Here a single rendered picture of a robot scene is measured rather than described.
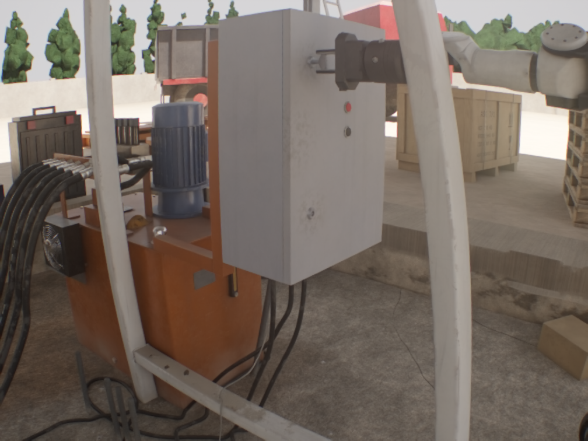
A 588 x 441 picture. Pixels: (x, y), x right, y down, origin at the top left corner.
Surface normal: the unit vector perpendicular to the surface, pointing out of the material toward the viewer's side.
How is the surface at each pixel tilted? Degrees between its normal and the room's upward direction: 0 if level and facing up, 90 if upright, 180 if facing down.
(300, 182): 90
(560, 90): 123
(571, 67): 117
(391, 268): 85
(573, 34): 38
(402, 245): 88
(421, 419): 0
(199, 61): 90
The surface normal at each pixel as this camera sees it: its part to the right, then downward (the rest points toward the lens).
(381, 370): 0.00, -0.96
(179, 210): 0.17, 0.16
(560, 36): -0.42, -0.64
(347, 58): -0.64, 0.21
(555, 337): -0.97, 0.07
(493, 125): 0.67, 0.20
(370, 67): -0.60, 0.54
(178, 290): 0.82, 0.15
